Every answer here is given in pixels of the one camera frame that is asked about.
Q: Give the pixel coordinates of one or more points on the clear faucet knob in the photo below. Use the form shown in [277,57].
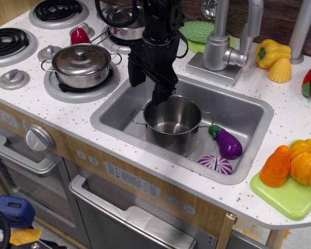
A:
[208,9]

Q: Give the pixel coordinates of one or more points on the yellow toy corn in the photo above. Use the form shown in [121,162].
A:
[281,71]

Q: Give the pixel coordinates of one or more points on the small steel pan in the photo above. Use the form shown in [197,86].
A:
[120,15]

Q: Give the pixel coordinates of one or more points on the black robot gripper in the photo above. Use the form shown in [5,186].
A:
[153,57]

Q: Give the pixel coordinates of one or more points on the black coil burner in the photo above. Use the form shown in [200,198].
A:
[16,45]
[56,15]

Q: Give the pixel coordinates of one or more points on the grey toy sink basin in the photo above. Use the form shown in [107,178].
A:
[244,117]

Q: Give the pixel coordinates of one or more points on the silver stove knob middle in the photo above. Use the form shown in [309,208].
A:
[48,52]

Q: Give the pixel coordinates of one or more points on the orange toy carrot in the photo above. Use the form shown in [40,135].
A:
[276,169]

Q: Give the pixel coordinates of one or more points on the silver toy faucet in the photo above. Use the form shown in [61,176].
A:
[219,62]

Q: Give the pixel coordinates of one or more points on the blue clamp tool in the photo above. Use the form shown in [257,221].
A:
[18,211]

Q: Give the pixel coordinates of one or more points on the silver stove knob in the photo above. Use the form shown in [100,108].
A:
[14,79]
[48,52]
[89,30]

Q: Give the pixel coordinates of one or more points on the black coil burner rear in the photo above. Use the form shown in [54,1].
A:
[56,15]

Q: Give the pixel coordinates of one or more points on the silver oven dial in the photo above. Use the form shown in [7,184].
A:
[38,139]

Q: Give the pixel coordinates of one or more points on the steel pot with lid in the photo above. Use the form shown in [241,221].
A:
[82,66]

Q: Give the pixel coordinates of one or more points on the purple striped toy onion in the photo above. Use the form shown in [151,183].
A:
[217,163]

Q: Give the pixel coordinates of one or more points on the tall steel pot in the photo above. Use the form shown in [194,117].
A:
[173,124]

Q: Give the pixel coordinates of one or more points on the purple toy eggplant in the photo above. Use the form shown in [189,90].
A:
[229,146]

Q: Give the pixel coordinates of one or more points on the silver stove knob front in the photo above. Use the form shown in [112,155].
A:
[14,79]

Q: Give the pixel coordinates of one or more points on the silver stove knob rear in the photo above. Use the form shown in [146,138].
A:
[89,30]

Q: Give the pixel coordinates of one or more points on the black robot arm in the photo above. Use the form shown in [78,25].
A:
[163,9]

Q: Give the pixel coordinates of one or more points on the toy oven door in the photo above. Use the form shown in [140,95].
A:
[43,180]

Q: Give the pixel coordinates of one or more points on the yellow tape piece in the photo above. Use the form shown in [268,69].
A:
[20,236]

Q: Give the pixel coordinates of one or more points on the black coil burner left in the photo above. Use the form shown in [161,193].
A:
[16,45]

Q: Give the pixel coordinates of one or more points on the toy dishwasher door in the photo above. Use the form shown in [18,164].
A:
[116,218]

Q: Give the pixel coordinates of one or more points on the orange toy pumpkin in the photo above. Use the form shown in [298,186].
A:
[300,168]

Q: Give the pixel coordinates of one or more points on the green toy bitter gourd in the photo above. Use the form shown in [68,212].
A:
[197,31]

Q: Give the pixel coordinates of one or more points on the small green plate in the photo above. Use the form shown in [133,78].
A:
[200,47]

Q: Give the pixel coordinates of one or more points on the yellow toy bell pepper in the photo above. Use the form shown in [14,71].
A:
[268,52]

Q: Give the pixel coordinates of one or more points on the silver post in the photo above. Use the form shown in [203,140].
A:
[300,31]

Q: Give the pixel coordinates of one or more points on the light green cutting board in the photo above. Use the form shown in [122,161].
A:
[292,199]

